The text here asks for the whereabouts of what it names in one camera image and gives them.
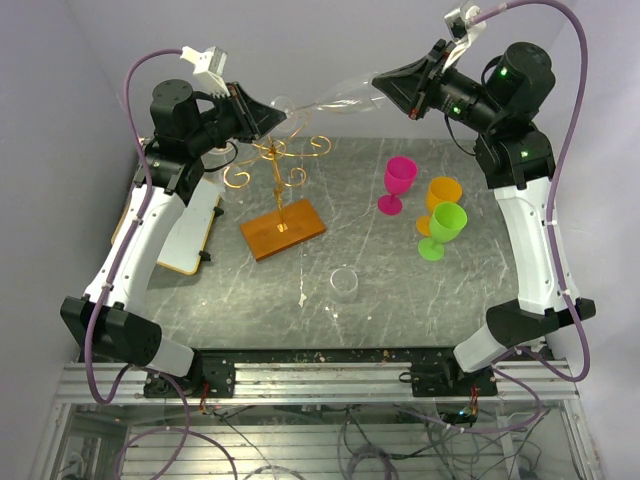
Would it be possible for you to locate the clear short wine glass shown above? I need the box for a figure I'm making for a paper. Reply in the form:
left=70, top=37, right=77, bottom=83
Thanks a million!
left=329, top=267, right=359, bottom=303

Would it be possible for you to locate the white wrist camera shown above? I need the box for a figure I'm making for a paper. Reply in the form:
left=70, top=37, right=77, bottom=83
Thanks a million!
left=180, top=46, right=230, bottom=97
left=443, top=1, right=486, bottom=71

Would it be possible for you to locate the pink plastic wine glass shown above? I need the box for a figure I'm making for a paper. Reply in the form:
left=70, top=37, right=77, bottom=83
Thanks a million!
left=377, top=156, right=418, bottom=216

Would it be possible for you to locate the orange plastic wine glass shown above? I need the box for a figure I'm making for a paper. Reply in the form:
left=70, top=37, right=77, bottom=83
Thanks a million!
left=416, top=176, right=463, bottom=237

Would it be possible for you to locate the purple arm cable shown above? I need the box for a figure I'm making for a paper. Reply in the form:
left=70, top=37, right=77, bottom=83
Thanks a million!
left=83, top=48, right=196, bottom=480
left=472, top=0, right=589, bottom=384

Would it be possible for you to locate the clear tall wine glass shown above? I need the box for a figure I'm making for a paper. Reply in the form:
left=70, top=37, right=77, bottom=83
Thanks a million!
left=271, top=72, right=387, bottom=134

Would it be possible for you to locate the white board with yellow frame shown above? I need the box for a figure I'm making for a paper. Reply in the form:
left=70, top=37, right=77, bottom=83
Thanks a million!
left=112, top=179, right=224, bottom=275

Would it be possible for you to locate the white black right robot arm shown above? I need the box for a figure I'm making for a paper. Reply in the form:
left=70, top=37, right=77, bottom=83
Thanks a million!
left=371, top=40, right=596, bottom=396

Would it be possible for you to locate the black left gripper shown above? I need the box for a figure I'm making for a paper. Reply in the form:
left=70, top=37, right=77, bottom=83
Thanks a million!
left=190, top=82, right=289, bottom=156

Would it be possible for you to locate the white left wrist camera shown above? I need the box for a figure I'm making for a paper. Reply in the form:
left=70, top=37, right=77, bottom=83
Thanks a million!
left=180, top=46, right=230, bottom=97

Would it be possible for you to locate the green plastic wine glass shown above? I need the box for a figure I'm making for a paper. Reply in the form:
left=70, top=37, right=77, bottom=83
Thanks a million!
left=418, top=202, right=468, bottom=262

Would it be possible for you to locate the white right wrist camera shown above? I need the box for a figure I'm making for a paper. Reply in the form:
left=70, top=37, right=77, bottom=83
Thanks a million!
left=443, top=1, right=486, bottom=71

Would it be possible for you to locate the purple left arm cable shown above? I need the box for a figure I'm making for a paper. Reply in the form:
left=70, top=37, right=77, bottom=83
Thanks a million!
left=83, top=48, right=196, bottom=480

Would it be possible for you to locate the gold wire wine glass rack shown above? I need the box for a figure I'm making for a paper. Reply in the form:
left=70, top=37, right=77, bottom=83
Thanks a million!
left=222, top=114, right=332, bottom=211

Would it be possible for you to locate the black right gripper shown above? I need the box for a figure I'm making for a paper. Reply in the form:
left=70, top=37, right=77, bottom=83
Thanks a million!
left=373, top=40, right=504, bottom=134

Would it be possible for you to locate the brown wooden rack base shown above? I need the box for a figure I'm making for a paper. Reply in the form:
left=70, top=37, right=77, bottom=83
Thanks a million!
left=240, top=199, right=326, bottom=262

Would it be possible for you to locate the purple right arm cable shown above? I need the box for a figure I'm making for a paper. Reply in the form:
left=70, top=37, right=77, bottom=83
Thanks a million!
left=472, top=0, right=589, bottom=384

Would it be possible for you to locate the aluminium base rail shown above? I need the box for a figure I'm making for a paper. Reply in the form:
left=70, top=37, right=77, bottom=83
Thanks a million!
left=55, top=360, right=579, bottom=405

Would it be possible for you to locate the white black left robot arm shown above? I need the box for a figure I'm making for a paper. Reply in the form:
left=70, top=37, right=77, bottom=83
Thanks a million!
left=60, top=79, right=286, bottom=397

